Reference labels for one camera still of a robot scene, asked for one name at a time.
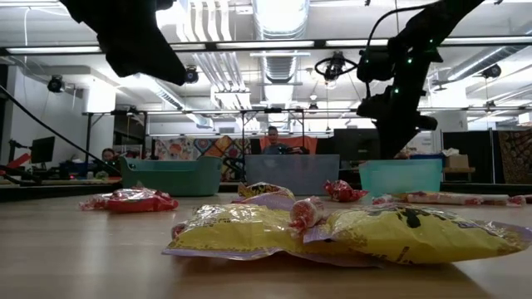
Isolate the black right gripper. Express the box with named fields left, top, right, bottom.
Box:
left=356, top=85, right=438, bottom=159

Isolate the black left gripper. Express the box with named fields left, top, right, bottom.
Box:
left=60, top=0, right=188, bottom=86

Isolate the Smarties candy roll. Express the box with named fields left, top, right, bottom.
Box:
left=371, top=193, right=409, bottom=207
left=288, top=195, right=328, bottom=233
left=406, top=191, right=512, bottom=207

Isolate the yellow Sour Patch Kids pack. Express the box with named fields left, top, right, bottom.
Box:
left=302, top=203, right=532, bottom=266
left=161, top=203, right=383, bottom=268
left=231, top=181, right=297, bottom=211

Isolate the blue plastic bin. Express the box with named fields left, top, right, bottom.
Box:
left=409, top=153, right=446, bottom=162

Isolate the light green plastic bin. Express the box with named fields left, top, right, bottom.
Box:
left=358, top=158, right=444, bottom=199

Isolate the large black monitor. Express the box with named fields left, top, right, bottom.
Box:
left=333, top=128, right=382, bottom=162

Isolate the cardboard box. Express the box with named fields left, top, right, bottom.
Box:
left=444, top=148, right=470, bottom=169

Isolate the black partition panel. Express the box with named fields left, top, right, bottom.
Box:
left=441, top=130, right=495, bottom=184

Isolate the orange cloth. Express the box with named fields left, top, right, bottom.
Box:
left=259, top=135, right=319, bottom=156

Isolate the colourful patchwork quilt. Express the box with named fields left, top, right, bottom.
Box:
left=152, top=135, right=253, bottom=183

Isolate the person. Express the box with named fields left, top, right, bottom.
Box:
left=262, top=125, right=292, bottom=155
left=101, top=147, right=120, bottom=167

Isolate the grey translucent plastic bin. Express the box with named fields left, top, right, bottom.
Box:
left=244, top=154, right=341, bottom=197

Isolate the black bar with light strips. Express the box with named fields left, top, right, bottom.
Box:
left=0, top=37, right=532, bottom=56

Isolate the dark green plastic bin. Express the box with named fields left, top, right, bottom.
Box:
left=119, top=155, right=224, bottom=198

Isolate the small black monitor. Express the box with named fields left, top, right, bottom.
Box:
left=29, top=135, right=57, bottom=165

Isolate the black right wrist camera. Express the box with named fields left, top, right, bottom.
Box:
left=356, top=48, right=396, bottom=83

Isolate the black overhead camera with cable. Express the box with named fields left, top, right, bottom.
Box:
left=314, top=50, right=359, bottom=82

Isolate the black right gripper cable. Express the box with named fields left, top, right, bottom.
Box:
left=364, top=2, right=441, bottom=99

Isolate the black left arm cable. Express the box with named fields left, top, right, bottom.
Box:
left=0, top=84, right=122, bottom=175

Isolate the dark patterned wall hanging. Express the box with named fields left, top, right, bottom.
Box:
left=497, top=129, right=532, bottom=185

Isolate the silver ceiling duct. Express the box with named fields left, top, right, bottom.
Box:
left=251, top=0, right=311, bottom=84

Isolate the black aluminium table frame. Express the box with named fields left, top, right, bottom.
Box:
left=0, top=181, right=532, bottom=203

